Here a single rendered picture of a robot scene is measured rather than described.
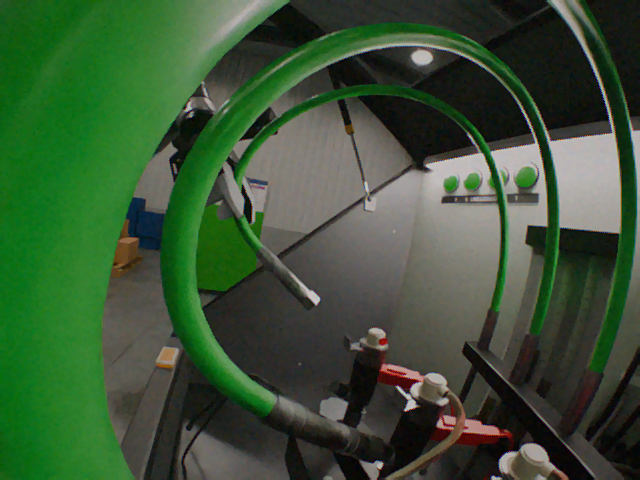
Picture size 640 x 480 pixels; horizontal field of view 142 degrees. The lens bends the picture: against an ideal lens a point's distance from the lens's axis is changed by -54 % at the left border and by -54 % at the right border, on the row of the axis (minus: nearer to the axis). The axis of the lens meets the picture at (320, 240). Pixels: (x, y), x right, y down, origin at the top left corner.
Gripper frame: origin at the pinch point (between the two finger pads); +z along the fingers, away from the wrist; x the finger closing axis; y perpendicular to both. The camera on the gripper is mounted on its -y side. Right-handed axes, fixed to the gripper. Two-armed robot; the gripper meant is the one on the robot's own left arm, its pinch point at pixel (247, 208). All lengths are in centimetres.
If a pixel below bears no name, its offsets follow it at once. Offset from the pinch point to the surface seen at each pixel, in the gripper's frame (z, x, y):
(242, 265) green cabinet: -112, -271, 136
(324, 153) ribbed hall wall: -387, -549, -88
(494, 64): 8.2, 12.1, -25.0
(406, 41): 6.7, 15.8, -17.0
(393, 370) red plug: 23.6, 0.7, -5.6
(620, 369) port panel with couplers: 43, -1, -29
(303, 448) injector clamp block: 28.3, -0.8, 8.0
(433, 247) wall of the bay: 14.2, -31.1, -24.2
